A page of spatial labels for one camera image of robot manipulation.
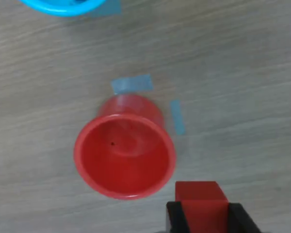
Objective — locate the red plastic cup bin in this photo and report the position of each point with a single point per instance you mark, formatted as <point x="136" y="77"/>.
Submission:
<point x="126" y="170"/>

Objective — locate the blue plastic cup bin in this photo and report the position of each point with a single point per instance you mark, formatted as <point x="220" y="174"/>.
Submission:
<point x="63" y="11"/>

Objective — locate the red cube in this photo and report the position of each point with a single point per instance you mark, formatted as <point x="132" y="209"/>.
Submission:
<point x="201" y="208"/>

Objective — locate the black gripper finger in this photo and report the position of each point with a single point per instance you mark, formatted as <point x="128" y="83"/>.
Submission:
<point x="242" y="221"/>
<point x="175" y="218"/>

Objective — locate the blue tape strip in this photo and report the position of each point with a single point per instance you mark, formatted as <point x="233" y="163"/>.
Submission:
<point x="132" y="84"/>
<point x="177" y="116"/>

